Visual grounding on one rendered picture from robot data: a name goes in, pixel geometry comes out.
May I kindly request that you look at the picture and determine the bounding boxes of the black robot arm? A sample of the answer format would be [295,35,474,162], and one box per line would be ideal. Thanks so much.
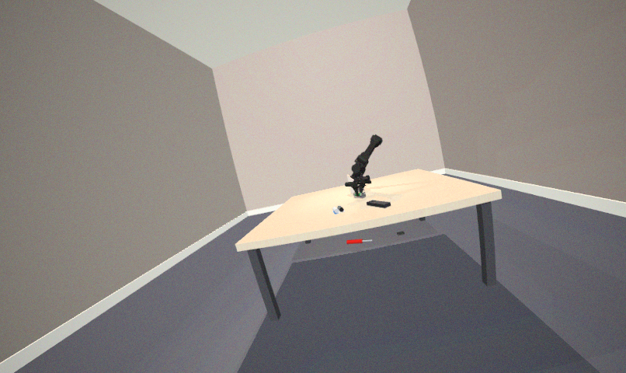
[352,135,383,183]

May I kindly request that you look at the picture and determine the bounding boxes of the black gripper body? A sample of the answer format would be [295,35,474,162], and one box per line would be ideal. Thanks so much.
[345,173,371,187]

